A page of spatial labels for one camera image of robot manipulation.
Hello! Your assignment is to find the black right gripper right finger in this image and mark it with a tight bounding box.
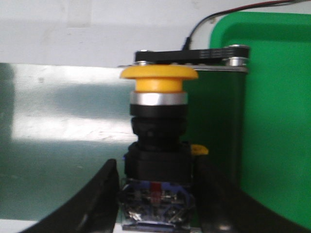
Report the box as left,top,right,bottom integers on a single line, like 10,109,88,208
195,156,308,233

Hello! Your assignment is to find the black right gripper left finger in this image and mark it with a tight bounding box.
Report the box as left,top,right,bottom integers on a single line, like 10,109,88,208
23,159,120,233

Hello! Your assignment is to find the yellow mushroom push button switch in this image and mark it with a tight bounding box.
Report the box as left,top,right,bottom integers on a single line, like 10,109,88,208
119,65,207,233

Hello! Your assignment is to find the green plastic tray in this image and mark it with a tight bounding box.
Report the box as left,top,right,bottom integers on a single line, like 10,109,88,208
210,12,311,228

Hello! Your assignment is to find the green conveyor belt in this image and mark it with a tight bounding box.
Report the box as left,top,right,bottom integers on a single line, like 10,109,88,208
0,63,246,220

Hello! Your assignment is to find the black conveyor drive belt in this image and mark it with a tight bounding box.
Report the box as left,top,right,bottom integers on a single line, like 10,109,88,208
134,45,250,65

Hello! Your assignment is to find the red and black cable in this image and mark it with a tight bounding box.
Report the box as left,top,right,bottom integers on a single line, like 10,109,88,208
182,0,311,51

